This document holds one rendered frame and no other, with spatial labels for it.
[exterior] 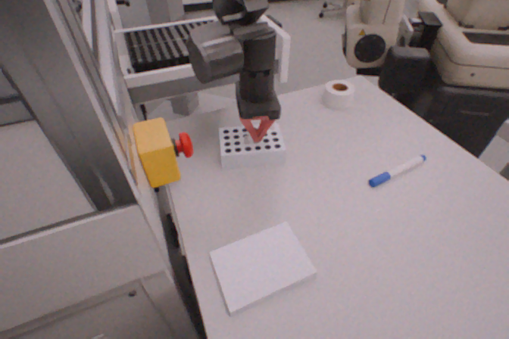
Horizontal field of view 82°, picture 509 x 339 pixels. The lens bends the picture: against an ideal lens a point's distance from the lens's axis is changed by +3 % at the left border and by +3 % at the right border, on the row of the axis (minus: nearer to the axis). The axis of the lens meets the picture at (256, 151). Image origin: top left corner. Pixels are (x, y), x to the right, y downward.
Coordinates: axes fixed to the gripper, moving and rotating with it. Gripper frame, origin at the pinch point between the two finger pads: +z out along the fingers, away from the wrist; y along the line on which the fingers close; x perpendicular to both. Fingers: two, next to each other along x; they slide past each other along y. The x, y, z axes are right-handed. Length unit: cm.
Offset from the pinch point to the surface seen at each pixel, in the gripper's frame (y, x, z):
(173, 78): -12.4, -14.9, -6.7
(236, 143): -0.7, -4.0, 2.0
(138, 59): -16.8, -21.7, -9.1
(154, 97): -11.1, -19.2, -3.5
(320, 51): -204, 90, 78
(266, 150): 3.0, 1.4, 1.4
